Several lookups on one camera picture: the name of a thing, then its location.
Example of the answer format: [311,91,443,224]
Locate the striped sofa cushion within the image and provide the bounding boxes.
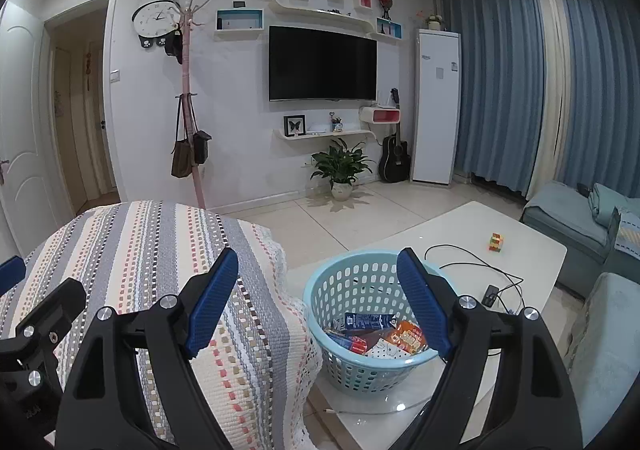
[607,205,640,261]

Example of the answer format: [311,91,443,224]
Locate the pink coat rack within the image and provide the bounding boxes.
[172,0,221,210]

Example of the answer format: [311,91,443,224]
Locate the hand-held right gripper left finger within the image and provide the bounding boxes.
[54,247,240,450]

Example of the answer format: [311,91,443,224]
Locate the panda wall clock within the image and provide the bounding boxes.
[131,0,182,50]

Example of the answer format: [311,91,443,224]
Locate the small teal box shelf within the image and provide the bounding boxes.
[370,18,402,42]

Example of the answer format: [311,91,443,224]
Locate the red snack packet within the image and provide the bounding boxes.
[327,330,371,353]

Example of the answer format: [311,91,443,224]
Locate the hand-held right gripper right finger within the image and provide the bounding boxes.
[395,247,583,450]

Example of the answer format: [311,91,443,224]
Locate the orange snack packet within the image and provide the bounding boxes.
[385,321,427,355]

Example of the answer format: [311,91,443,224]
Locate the white dotted packet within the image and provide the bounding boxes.
[365,340,406,360]

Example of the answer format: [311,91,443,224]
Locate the teal white box shelf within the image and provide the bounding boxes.
[214,8,265,36]

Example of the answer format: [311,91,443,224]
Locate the white curved low wall shelf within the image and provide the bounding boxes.
[272,127,376,141]

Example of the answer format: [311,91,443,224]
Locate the white door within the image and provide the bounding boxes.
[0,0,66,256]
[80,13,119,196]

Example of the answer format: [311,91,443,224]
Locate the white red wall box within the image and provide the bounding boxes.
[358,105,402,124]

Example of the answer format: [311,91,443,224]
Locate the black hanging bag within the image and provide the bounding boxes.
[192,130,213,166]

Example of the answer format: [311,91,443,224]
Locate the teal sofa cushion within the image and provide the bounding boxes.
[587,183,640,231]

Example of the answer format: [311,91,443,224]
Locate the light blue plastic basket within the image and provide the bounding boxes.
[303,250,461,393]

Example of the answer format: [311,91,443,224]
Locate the black cable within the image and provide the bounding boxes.
[424,244,526,316]

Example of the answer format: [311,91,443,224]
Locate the black acoustic guitar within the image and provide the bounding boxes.
[378,89,412,183]

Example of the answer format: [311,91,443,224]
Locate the blue curtain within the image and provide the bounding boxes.
[432,0,548,198]
[555,0,640,203]

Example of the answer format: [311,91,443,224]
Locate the black wall television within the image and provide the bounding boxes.
[268,25,378,102]

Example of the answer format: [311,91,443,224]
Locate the white curved high wall shelf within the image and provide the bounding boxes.
[270,0,382,34]

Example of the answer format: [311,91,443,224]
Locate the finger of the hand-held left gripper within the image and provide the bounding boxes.
[0,277,87,372]
[0,255,27,298]

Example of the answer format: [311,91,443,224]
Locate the green potted plant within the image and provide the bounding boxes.
[310,137,373,202]

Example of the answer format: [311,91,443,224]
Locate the striped woven blanket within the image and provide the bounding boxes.
[0,200,323,450]

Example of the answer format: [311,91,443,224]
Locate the grey blue sofa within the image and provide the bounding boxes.
[520,180,640,448]

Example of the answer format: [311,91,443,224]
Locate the beige curtain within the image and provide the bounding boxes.
[525,0,576,203]

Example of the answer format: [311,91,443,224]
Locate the black hanging hat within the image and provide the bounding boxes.
[164,28,185,65]

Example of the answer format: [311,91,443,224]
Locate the white standing air conditioner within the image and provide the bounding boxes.
[411,28,462,186]

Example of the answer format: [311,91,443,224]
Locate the brown hanging bag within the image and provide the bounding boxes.
[171,95,197,179]

